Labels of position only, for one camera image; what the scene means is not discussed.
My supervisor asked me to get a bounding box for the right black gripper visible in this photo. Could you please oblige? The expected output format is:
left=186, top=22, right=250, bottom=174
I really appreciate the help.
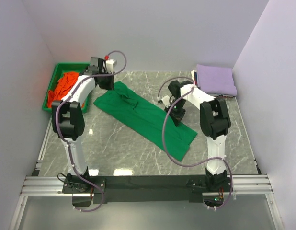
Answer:
left=165, top=98, right=186, bottom=127

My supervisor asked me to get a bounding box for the green t-shirt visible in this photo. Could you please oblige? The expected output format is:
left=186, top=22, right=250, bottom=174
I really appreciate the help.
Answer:
left=94, top=81, right=197, bottom=161

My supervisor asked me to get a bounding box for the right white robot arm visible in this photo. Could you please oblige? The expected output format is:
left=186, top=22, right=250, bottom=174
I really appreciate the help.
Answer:
left=161, top=80, right=231, bottom=191

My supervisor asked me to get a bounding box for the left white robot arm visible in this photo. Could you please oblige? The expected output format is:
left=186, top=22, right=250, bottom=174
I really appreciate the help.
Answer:
left=52, top=56, right=116, bottom=193

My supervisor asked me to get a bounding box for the stack of folded shirts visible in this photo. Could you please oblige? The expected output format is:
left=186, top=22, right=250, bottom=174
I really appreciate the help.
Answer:
left=191, top=70, right=201, bottom=89

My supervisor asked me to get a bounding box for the orange t-shirt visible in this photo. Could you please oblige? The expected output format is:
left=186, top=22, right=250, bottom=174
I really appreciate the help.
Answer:
left=47, top=71, right=79, bottom=109

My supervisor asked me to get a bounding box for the green plastic bin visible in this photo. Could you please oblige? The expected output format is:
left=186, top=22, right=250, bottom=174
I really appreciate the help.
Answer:
left=42, top=62, right=89, bottom=113

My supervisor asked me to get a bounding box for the folded purple t-shirt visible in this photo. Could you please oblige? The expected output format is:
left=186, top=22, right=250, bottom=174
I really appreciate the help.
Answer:
left=196, top=64, right=237, bottom=97

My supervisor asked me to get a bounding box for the black base beam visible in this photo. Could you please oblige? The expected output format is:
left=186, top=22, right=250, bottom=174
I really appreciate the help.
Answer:
left=62, top=175, right=232, bottom=206

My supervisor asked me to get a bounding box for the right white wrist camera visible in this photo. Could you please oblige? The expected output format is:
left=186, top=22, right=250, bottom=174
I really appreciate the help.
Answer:
left=157, top=95, right=171, bottom=107

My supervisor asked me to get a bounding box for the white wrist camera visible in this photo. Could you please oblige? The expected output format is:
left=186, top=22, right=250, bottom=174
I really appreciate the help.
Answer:
left=157, top=95, right=171, bottom=107
left=104, top=55, right=117, bottom=73

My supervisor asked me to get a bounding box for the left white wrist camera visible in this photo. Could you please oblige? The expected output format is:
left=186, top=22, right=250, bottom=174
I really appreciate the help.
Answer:
left=104, top=55, right=117, bottom=73

